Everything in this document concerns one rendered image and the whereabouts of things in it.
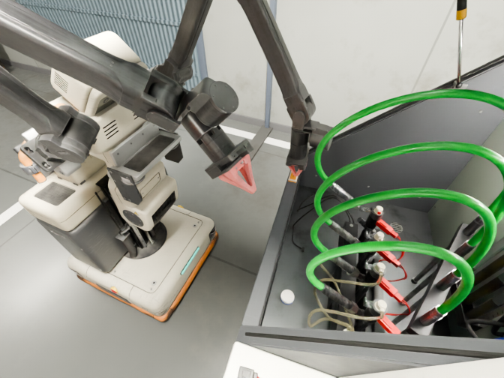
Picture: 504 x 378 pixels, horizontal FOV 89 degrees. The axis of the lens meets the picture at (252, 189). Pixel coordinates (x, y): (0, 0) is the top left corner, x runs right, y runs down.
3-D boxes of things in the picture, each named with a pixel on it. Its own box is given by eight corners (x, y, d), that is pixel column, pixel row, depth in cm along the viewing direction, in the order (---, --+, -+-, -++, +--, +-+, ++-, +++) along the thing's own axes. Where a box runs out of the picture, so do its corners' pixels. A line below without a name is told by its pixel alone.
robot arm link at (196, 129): (190, 109, 54) (171, 121, 50) (206, 91, 48) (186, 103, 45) (212, 136, 55) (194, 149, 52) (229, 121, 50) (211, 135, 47)
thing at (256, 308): (288, 188, 113) (292, 160, 102) (298, 190, 112) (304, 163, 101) (242, 341, 73) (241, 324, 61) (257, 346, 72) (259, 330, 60)
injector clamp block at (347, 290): (334, 246, 89) (345, 220, 78) (364, 254, 87) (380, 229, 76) (321, 357, 67) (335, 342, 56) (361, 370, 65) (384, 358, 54)
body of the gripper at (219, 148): (234, 163, 47) (208, 130, 45) (208, 177, 55) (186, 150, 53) (253, 145, 51) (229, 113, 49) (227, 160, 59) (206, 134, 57)
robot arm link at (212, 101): (157, 83, 49) (142, 118, 46) (181, 41, 40) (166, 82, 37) (211, 115, 55) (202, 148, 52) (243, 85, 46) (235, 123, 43)
